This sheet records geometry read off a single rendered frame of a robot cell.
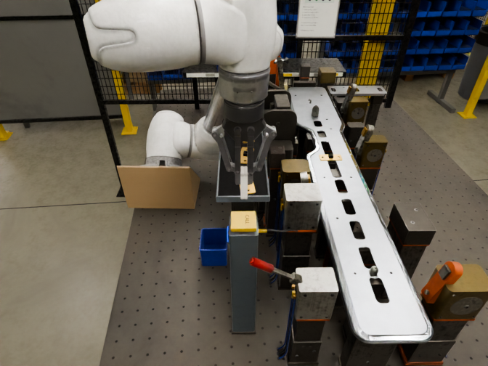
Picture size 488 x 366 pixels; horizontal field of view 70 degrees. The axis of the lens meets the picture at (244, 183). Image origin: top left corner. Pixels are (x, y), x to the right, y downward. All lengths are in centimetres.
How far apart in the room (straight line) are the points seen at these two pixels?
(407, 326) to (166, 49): 76
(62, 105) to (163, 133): 225
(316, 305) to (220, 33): 63
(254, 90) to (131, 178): 99
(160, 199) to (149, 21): 109
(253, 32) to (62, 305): 198
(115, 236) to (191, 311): 139
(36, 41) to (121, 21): 300
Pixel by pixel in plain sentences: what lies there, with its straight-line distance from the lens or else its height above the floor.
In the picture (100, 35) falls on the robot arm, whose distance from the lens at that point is 56.
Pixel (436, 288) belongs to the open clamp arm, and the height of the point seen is 103.
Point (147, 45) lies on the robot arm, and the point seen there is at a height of 159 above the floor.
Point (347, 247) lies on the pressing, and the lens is 103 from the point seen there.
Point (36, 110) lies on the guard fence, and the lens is 383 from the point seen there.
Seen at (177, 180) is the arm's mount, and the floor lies 86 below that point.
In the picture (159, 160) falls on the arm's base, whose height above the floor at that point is 91.
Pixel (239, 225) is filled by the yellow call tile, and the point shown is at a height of 116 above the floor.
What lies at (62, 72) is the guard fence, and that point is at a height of 61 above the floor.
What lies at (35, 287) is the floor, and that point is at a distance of 245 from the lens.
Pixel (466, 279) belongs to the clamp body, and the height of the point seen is 106.
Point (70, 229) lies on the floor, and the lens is 270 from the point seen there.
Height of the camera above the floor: 175
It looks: 38 degrees down
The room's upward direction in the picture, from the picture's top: straight up
